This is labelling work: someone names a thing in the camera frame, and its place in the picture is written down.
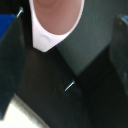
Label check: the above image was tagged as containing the gripper left finger with blue pad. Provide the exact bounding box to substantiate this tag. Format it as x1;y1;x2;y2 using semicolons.
0;12;27;122

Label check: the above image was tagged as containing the gripper right finger with blue pad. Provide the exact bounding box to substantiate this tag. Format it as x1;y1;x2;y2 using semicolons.
110;14;128;98

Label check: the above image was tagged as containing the pink plastic cup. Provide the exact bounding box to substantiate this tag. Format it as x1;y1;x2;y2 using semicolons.
28;0;85;54

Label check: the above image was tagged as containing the brown drawer cabinet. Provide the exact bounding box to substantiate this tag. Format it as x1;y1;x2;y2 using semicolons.
0;0;128;128

